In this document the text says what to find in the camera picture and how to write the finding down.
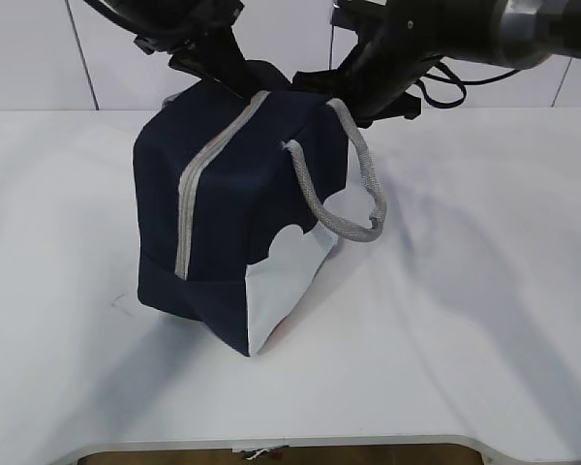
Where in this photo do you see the navy blue lunch bag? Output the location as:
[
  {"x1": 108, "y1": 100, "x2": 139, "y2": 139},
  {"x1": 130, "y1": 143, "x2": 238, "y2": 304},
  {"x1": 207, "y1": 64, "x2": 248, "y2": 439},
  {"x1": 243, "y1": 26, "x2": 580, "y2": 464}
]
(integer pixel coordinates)
[{"x1": 133, "y1": 61, "x2": 387, "y2": 357}]

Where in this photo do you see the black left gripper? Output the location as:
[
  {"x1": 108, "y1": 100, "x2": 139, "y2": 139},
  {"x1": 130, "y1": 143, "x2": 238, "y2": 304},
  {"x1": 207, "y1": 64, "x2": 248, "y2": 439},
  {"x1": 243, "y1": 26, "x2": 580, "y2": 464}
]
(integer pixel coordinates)
[{"x1": 134, "y1": 18, "x2": 261, "y2": 100}]

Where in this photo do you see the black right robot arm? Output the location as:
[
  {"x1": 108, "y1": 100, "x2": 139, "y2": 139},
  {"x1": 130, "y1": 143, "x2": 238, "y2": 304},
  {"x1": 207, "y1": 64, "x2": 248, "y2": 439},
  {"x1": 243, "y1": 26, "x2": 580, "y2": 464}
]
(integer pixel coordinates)
[{"x1": 292, "y1": 0, "x2": 581, "y2": 128}]

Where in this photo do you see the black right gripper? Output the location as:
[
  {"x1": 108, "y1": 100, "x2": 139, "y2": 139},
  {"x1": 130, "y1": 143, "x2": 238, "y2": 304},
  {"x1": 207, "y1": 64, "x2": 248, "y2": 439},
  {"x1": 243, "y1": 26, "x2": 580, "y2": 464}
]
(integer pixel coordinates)
[{"x1": 292, "y1": 43, "x2": 443, "y2": 125}]

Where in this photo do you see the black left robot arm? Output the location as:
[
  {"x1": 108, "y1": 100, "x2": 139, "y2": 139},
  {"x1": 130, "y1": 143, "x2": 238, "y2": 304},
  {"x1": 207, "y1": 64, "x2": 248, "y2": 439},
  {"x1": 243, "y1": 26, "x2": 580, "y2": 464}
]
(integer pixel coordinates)
[{"x1": 85, "y1": 0, "x2": 264, "y2": 100}]

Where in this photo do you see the white cable under table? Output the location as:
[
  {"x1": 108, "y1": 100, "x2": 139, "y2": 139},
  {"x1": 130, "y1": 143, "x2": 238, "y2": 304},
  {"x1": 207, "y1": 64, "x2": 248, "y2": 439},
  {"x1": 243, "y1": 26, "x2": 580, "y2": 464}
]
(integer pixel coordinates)
[{"x1": 239, "y1": 446, "x2": 283, "y2": 460}]

